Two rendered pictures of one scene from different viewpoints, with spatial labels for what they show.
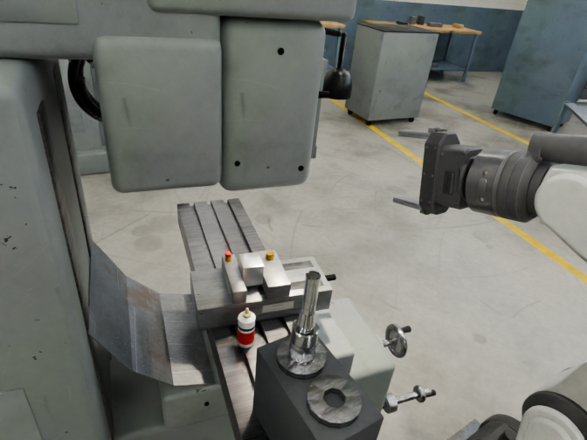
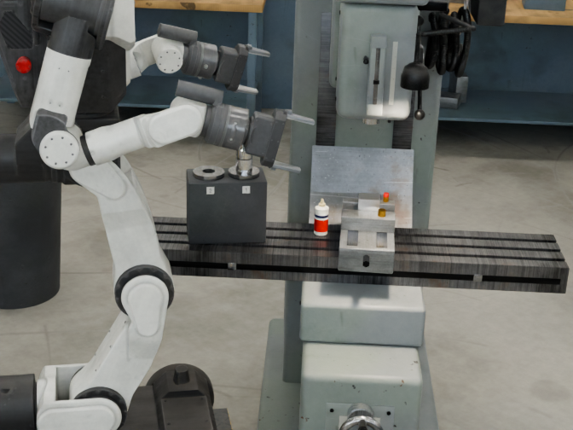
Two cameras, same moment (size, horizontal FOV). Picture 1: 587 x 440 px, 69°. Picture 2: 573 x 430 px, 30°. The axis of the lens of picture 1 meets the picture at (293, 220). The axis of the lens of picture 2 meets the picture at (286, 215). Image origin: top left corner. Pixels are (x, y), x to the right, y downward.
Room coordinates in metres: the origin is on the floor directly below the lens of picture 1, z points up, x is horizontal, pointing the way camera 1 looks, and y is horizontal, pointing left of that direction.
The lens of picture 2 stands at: (1.84, -2.53, 2.18)
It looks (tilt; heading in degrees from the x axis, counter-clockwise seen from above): 23 degrees down; 115
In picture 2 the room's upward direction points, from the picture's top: 2 degrees clockwise
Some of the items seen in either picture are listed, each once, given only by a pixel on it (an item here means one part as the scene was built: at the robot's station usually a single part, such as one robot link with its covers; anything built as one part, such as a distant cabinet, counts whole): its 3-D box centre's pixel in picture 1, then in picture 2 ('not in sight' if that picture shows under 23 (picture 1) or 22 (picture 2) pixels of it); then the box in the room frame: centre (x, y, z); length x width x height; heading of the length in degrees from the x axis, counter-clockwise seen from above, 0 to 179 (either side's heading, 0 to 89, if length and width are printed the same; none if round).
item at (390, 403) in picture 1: (409, 396); not in sight; (0.93, -0.45, 0.50); 0.22 x 0.06 x 0.06; 114
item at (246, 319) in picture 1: (246, 326); (321, 216); (0.72, 0.08, 0.97); 0.04 x 0.04 x 0.11
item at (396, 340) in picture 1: (387, 342); (361, 427); (1.05, -0.37, 0.62); 0.16 x 0.12 x 0.12; 114
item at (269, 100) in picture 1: (258, 98); (375, 54); (0.85, 0.10, 1.47); 0.21 x 0.19 x 0.32; 24
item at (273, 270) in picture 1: (271, 272); (367, 220); (0.88, 0.04, 1.01); 0.15 x 0.06 x 0.04; 21
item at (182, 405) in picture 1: (248, 340); (360, 284); (0.85, 0.09, 0.78); 0.50 x 0.35 x 0.12; 114
